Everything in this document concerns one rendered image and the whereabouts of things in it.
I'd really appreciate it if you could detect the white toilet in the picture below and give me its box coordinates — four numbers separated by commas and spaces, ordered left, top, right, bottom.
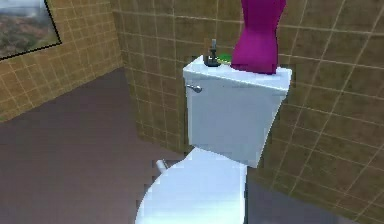
134, 55, 293, 224

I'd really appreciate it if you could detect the dark grey soap dispenser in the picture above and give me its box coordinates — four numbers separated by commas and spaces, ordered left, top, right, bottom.
203, 38, 222, 68

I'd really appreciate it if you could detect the green soap bar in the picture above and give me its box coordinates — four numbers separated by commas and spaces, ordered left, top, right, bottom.
216, 53, 233, 66

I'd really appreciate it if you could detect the magenta hanging cloth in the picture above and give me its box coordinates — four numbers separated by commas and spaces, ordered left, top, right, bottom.
230, 0, 287, 75

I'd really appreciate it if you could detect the black framed window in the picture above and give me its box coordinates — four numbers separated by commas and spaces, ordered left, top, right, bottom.
0, 0, 63, 62

